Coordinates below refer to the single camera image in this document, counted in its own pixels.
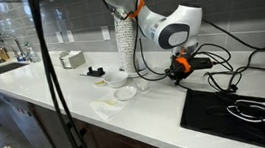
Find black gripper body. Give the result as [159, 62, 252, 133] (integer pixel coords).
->
[164, 54, 194, 81]

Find small white cup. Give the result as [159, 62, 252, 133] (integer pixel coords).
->
[134, 76, 151, 93]

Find white saucer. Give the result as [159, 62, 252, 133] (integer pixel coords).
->
[112, 84, 139, 103]

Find tall speckled paper cup stack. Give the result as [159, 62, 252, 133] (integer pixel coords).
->
[112, 8, 141, 76]

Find white bowl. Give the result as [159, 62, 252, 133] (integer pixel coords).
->
[102, 69, 131, 90]

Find white plastic spoon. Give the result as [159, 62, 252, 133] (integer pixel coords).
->
[95, 97, 119, 108]

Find white cloth napkin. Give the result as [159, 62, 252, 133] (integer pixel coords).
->
[88, 94, 133, 122]

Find small dish with yellow food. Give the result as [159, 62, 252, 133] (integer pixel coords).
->
[93, 78, 109, 88]

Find black plastic holder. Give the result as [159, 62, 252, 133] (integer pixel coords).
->
[85, 64, 107, 79]

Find metal napkin dispenser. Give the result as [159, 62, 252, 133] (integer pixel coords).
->
[58, 48, 87, 71]

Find clear soap bottle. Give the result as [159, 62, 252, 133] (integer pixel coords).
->
[22, 40, 40, 64]

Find chrome faucet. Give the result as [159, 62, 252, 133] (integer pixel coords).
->
[0, 30, 28, 62]

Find amber bottle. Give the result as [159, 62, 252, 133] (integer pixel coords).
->
[0, 44, 10, 63]

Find dark kitchen sink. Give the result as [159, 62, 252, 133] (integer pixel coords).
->
[0, 60, 31, 77]

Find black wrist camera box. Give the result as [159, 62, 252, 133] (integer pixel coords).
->
[189, 55, 214, 71]

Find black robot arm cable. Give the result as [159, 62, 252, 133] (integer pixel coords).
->
[97, 0, 174, 88]

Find white coiled cable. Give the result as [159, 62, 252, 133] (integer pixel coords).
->
[225, 97, 265, 130]

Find white wall outlet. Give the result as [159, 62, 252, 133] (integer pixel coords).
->
[54, 31, 65, 44]
[65, 29, 76, 44]
[100, 24, 111, 41]

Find black cabinet handle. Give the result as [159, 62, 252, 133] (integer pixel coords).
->
[65, 118, 99, 148]

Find thick black hanging cable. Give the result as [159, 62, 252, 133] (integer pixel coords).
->
[26, 0, 94, 148]

